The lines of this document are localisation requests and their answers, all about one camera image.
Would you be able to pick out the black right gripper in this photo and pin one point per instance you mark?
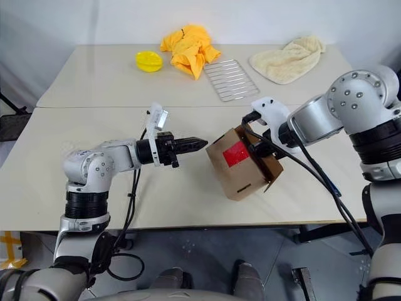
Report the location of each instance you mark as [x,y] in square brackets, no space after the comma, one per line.
[262,150]

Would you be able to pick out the cream terry towel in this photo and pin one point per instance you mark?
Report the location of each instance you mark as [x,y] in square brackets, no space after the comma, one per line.
[285,62]

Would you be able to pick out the black tripod stand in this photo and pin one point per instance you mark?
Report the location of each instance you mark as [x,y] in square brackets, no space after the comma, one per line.
[22,109]

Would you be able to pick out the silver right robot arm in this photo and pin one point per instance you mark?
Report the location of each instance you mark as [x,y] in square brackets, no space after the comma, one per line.
[319,119]

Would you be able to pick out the dark brown rounded shape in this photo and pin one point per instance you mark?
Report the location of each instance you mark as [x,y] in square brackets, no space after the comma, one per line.
[249,277]
[170,277]

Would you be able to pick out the dark textured pad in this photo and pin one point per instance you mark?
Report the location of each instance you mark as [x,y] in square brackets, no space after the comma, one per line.
[14,127]

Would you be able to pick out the yellow plastic bowl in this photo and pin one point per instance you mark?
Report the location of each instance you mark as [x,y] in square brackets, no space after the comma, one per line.
[148,61]

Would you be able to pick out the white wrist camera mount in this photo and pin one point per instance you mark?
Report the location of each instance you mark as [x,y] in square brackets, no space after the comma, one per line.
[155,116]
[272,109]

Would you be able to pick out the dark metal post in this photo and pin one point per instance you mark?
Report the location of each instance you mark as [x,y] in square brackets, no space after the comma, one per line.
[305,282]

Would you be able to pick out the brown cardboard box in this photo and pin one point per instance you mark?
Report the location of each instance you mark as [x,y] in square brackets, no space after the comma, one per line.
[232,182]

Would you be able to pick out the crumpled yellow cloth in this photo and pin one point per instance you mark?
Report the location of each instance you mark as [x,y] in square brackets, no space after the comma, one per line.
[188,50]

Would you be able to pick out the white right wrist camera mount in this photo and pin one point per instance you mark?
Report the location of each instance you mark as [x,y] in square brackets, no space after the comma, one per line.
[272,109]

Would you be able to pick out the grey robot torso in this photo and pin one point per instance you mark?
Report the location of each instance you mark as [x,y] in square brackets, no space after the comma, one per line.
[163,296]

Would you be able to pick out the red tape patch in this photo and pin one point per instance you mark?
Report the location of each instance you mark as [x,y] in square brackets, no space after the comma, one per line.
[236,154]

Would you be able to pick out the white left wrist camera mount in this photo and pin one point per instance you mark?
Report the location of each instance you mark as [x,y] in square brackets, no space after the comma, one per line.
[155,116]

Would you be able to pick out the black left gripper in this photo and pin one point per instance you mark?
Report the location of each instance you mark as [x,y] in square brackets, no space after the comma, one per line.
[164,147]

